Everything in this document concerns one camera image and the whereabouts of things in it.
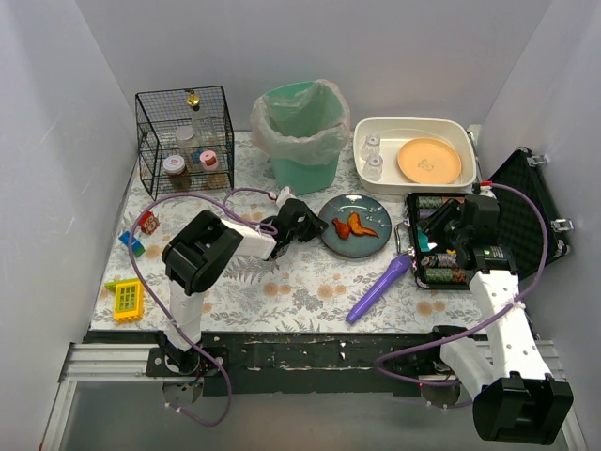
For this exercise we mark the white rectangular basin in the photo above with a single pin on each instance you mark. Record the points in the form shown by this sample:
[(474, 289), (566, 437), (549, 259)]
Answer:
[(395, 132)]

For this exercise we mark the brown jar white lid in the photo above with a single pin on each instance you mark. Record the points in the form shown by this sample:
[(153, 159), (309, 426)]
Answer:
[(175, 167)]

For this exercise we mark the blue toy brick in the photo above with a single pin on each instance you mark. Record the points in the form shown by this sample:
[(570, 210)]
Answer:
[(125, 239)]

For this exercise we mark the pink bin liner bag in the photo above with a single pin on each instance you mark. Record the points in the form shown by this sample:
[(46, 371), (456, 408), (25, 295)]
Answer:
[(306, 123)]

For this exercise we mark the clear cup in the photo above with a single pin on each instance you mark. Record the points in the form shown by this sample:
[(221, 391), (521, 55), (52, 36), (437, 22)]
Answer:
[(372, 169), (370, 146)]

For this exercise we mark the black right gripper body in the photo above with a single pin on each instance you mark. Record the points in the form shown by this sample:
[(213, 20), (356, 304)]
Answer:
[(441, 225)]

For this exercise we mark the floral table mat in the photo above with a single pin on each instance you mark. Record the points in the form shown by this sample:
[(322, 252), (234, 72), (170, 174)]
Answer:
[(309, 289)]

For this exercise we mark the yellow plastic plate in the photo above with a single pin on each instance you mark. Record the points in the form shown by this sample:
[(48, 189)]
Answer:
[(429, 161)]

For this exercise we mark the orange chicken wing right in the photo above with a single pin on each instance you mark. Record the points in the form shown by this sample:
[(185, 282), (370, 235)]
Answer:
[(356, 227)]

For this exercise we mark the yellow toy brick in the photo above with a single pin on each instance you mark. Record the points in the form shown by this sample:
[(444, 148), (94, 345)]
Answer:
[(129, 299)]

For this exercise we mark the purple toy microphone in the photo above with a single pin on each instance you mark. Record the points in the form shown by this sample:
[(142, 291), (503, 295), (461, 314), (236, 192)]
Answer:
[(397, 268)]

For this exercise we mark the green toy brick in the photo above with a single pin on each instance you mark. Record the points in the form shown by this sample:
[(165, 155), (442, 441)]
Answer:
[(137, 248)]

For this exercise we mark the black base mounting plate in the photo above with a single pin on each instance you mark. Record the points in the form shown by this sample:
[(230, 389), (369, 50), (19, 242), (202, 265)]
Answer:
[(288, 363)]

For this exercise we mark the green trash bin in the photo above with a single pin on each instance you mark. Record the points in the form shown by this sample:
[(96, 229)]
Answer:
[(304, 179)]

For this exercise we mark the red owl toy block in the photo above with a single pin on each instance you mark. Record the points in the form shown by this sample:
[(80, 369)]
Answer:
[(149, 223)]

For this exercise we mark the clear jar blue label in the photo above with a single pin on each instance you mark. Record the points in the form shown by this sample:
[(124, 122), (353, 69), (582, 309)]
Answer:
[(188, 143)]

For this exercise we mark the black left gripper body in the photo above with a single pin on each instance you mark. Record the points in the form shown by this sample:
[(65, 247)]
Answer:
[(306, 222)]

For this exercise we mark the green blue chip stack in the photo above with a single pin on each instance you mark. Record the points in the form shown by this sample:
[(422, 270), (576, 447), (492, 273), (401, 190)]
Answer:
[(430, 202)]

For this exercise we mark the orange chicken wing left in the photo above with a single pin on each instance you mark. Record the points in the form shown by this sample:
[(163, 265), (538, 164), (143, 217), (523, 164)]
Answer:
[(342, 229)]

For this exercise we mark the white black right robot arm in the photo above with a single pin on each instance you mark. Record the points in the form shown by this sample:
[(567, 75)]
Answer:
[(515, 398)]

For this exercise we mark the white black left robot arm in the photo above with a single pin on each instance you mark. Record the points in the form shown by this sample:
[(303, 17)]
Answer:
[(198, 255)]

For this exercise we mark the black wire cage rack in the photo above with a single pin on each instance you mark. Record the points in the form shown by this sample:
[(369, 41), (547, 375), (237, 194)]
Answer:
[(158, 114)]

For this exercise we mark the glass bottle gold cap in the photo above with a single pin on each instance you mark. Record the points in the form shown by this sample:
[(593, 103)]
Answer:
[(201, 120)]

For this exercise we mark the black poker chip case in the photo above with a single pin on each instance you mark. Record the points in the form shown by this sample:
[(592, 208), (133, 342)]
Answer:
[(530, 233)]

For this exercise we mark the blue glazed ceramic plate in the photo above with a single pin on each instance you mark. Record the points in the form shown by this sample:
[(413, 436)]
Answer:
[(373, 215)]

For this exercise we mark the orange chicken wing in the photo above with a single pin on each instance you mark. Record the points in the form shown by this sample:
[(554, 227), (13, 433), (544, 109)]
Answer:
[(356, 227), (342, 229)]

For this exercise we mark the pink lid spice jar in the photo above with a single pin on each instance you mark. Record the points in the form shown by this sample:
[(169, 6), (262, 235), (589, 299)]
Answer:
[(215, 176)]

